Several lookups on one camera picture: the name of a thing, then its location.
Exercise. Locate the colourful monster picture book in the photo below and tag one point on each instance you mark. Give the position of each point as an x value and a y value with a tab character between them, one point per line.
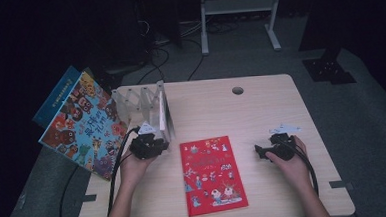
85	127

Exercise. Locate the red picture book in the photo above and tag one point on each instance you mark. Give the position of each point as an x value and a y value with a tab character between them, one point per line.
213	177

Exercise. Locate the white metal stand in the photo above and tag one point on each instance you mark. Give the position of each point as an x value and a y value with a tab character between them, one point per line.
239	5

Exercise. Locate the black floor base plate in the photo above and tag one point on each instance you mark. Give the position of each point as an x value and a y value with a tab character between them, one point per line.
329	71

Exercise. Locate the person's left hand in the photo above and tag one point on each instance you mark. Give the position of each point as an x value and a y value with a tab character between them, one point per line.
134	171

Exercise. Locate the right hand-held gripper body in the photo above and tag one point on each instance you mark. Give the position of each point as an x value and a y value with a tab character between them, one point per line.
283	147

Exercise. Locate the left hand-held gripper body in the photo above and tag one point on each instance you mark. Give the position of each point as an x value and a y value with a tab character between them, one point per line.
146	146

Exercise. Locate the clear acrylic book rack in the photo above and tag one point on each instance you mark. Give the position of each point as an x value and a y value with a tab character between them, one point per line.
140	101

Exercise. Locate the black tape strip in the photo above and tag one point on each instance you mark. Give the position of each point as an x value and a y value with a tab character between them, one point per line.
90	198
341	184

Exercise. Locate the dark blue picture book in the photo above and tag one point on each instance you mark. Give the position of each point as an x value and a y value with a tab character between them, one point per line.
55	99

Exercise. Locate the person's right hand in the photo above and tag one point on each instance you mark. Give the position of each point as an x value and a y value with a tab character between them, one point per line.
297	169

